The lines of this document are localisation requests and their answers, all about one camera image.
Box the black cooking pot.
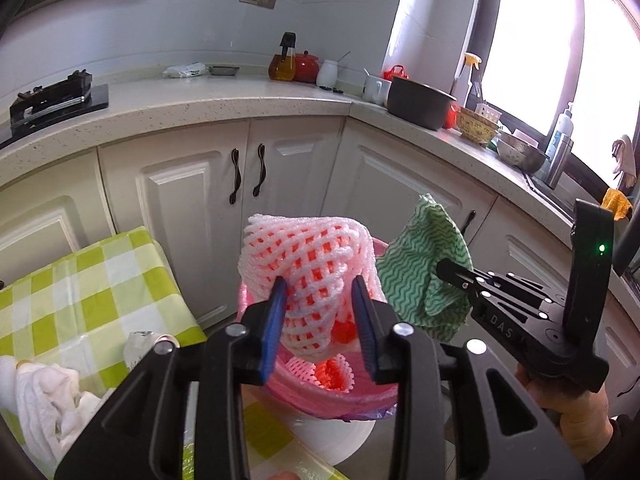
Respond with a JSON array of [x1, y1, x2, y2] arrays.
[[386, 76, 457, 130]]

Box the white paper wrapper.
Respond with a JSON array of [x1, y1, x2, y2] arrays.
[[122, 330, 178, 373]]

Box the person's right forearm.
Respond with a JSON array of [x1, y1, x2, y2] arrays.
[[582, 412, 640, 480]]

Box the steel cup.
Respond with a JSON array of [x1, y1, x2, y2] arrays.
[[544, 134, 574, 190]]

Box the yellow patterned bowl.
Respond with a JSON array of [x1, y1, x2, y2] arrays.
[[456, 106, 501, 146]]

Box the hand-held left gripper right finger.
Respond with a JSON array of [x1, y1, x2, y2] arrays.
[[350, 275, 586, 480]]

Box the bin with pink bag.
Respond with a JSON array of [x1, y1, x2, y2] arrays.
[[237, 237, 401, 467]]

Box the white hanging towel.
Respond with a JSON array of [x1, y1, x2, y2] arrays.
[[613, 135, 638, 177]]

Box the green checked tablecloth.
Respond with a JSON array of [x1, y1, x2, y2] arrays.
[[0, 225, 346, 480]]

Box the white foam fruit net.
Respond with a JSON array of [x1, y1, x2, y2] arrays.
[[237, 213, 386, 363]]

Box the red ceramic pot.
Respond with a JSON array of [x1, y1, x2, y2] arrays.
[[293, 50, 321, 84]]

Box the steel bowl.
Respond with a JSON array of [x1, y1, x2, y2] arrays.
[[496, 132, 549, 172]]

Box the white plastic bag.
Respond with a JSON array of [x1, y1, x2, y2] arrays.
[[161, 62, 209, 79]]

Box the white pump soap bottle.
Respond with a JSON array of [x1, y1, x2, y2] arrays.
[[546, 102, 576, 161]]

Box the white jar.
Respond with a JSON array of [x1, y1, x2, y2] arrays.
[[316, 58, 340, 88]]

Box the white kitchen cabinet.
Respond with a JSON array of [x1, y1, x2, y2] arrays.
[[0, 114, 640, 411]]

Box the yellow cloth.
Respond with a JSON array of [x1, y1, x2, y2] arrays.
[[601, 188, 633, 222]]

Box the green wavy striped cloth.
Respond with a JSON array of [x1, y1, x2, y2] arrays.
[[376, 193, 473, 343]]

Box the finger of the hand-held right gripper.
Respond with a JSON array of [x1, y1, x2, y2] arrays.
[[434, 258, 547, 321], [472, 269, 552, 311]]

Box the white mug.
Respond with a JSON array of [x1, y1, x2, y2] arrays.
[[361, 74, 392, 106]]

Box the window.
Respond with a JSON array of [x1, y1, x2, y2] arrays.
[[382, 0, 640, 196]]

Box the oil bottle with black cap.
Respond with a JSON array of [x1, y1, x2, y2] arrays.
[[268, 32, 297, 82]]

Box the black gas stove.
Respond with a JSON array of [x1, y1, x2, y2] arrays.
[[0, 70, 110, 150]]

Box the pink foam fruit net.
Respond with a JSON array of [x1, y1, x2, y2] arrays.
[[312, 352, 357, 393]]

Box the spray bottle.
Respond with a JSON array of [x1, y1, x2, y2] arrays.
[[454, 52, 482, 108]]

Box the white tissue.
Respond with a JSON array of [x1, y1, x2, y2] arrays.
[[0, 355, 108, 468]]

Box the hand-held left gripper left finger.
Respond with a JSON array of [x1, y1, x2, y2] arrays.
[[54, 276, 290, 480]]

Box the person's right hand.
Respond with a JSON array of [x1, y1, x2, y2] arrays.
[[515, 365, 616, 466]]

